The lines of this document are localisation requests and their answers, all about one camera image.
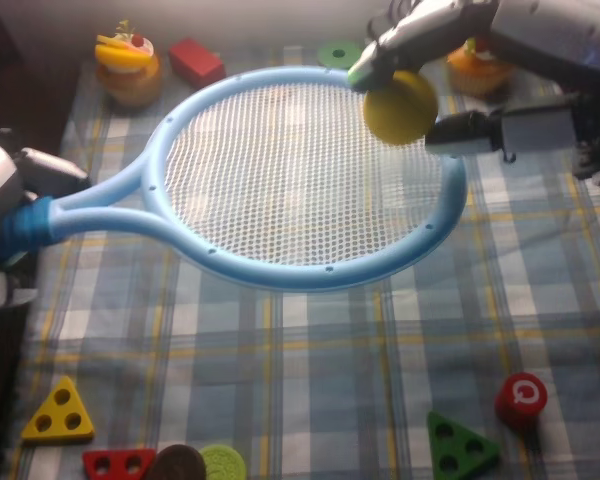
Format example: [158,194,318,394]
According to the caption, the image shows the toy cupcake with orange slice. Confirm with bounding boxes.
[94,19,164,106]

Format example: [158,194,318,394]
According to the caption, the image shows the light blue toy racket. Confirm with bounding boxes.
[0,67,469,294]

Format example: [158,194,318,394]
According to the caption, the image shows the green triangle block with holes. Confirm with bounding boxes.
[426,410,501,480]

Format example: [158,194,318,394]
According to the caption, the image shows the red cylinder block with print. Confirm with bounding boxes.
[494,372,549,429]

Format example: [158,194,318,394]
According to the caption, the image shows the stacked coloured wooden rings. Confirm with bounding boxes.
[317,42,364,70]

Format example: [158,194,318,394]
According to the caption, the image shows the yellow foam ball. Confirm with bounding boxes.
[363,69,439,146]

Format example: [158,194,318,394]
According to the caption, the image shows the toy cupcake with strawberry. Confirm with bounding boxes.
[447,39,516,97]

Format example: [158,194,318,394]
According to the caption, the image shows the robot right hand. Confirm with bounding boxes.
[347,0,600,184]

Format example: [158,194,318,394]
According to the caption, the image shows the brown toy sandwich cookie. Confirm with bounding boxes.
[147,443,206,480]

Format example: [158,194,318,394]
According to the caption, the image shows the yellow triangle block with holes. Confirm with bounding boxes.
[20,375,96,444]

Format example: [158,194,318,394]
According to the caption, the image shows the red rectangular wooden block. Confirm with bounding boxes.
[167,38,227,90]

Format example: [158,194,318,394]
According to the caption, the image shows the green toy sandwich cookie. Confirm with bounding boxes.
[198,439,248,480]

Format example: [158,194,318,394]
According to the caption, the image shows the red trapezoid block with holes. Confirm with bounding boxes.
[82,448,156,480]

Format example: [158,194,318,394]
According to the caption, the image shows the blue plaid tablecloth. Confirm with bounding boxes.
[0,44,600,480]

